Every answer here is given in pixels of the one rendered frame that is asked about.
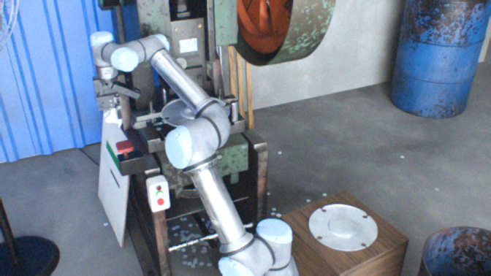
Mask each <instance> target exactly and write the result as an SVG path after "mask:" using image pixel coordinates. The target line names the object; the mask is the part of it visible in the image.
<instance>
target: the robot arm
mask: <svg viewBox="0 0 491 276"><path fill-rule="evenodd" d="M91 48H92V53H93V58H94V66H95V72H96V76H95V77H92V78H93V82H94V93H95V98H96V103H97V104H98V108H99V111H102V110H104V111H107V110H109V111H108V112H106V113H105V114H104V117H105V120H106V122H108V123H117V124H118V127H119V128H120V127H121V124H122V113H121V98H120V94H119V93H123V94H126V95H128V96H130V97H132V98H133V99H137V100H139V99H140V98H141V97H142V92H141V91H140V90H139V89H138V88H134V87H131V86H130V85H126V84H123V83H122V82H120V81H118V80H117V79H118V70H121V71H124V72H130V71H132V70H134V67H136V65H137V64H138V63H141V62H143V61H149V63H150V64H151V65H152V66H154V68H155V69H156V71H157V72H158V73H159V74H160V75H161V76H162V77H163V78H164V80H165V81H166V82H167V83H168V84H169V85H170V87H171V88H172V89H173V90H174V92H176V94H177V95H178V96H179V98H181V99H182V100H183V101H184V102H185V104H186V105H187V106H188V107H189V109H190V110H191V111H192V112H193V113H194V114H195V120H192V121H190V122H188V123H187V124H185V125H183V126H179V127H177V128H176V129H174V130H172V131H171V132H170V133H169V134H168V135H167V137H166V139H165V151H166V154H167V156H168V158H169V160H170V161H171V164H173V166H174V167H176V168H178V169H182V170H183V172H184V173H186V174H188V175H190V177H191V179H192V181H194V184H195V186H196V188H197V191H198V194H199V196H200V198H201V200H202V203H203V205H204V207H205V209H206V210H207V212H208V215H209V217H210V219H211V222H212V224H213V226H214V228H215V231H216V233H217V235H218V238H219V240H221V248H219V252H221V255H222V257H223V258H221V260H219V262H218V268H219V270H221V273H222V274H223V276H294V268H293V266H292V263H291V248H292V230H291V228H290V226H289V225H288V224H287V223H284V222H283V221H280V220H276V219H267V220H263V221H261V222H260V223H258V225H257V228H256V233H255V235H254V236H253V234H250V233H248V232H246V231H245V229H244V227H243V224H242V222H241V220H240V217H239V215H238V213H237V210H236V208H235V206H234V204H233V203H232V200H231V198H230V196H229V193H228V191H227V188H226V186H225V184H224V181H223V180H222V177H221V174H219V172H218V169H217V167H216V159H217V155H216V152H215V150H218V148H220V147H222V146H223V145H224V144H225V143H226V141H227V140H228V137H229V130H230V128H229V119H228V116H227V114H226V112H225V110H224V108H223V107H222V105H221V104H219V103H218V102H217V101H216V100H212V99H211V98H210V97H209V95H208V94H207V93H205V92H204V91H203V90H202V88H201V87H200V86H199V85H198V84H197V82H196V81H195V79H194V78H192V77H191V76H190V75H189V73H188V72H187V71H186V70H185V69H184V68H183V67H182V65H181V64H179V63H178V62H177V61H176V60H175V58H174V57H173V55H172V54H171V53H170V52H169V49H170V45H169V42H168V41H167V39H166V38H165V37H164V36H163V35H161V34H157V35H150V36H148V37H146V38H142V39H138V40H134V41H131V42H127V43H126V44H123V45H118V44H116V42H114V41H113V36H112V34H111V33H109V32H105V31H103V32H96V33H94V34H92V35H91Z"/></svg>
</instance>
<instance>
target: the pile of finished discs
mask: <svg viewBox="0 0 491 276"><path fill-rule="evenodd" d="M322 209H323V210H326V212H322V211H321V209H318V210H317V211H315V212H314V213H312V214H311V217H310V219H309V229H310V232H311V233H312V235H313V236H314V237H315V238H317V237H318V236H321V237H322V239H317V240H318V241H320V243H321V244H323V245H325V246H327V247H329V248H333V249H336V250H345V251H353V250H361V249H363V248H365V247H363V246H361V244H362V243H364V244H366V246H367V247H368V246H370V245H372V244H373V243H374V240H375V239H376V237H377V233H378V230H377V225H376V223H375V221H374V220H373V219H372V218H371V217H369V216H368V218H363V217H362V216H367V214H366V212H363V211H362V210H360V209H357V208H356V207H350V206H346V205H339V204H336V205H329V206H325V207H323V208H322Z"/></svg>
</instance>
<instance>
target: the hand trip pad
mask: <svg viewBox="0 0 491 276"><path fill-rule="evenodd" d="M115 145H116V147H117V150H118V152H119V153H123V155H124V156H126V155H128V152H130V151H133V145H132V142H131V141H130V140H124V141H120V142H117V143H116V144H115Z"/></svg>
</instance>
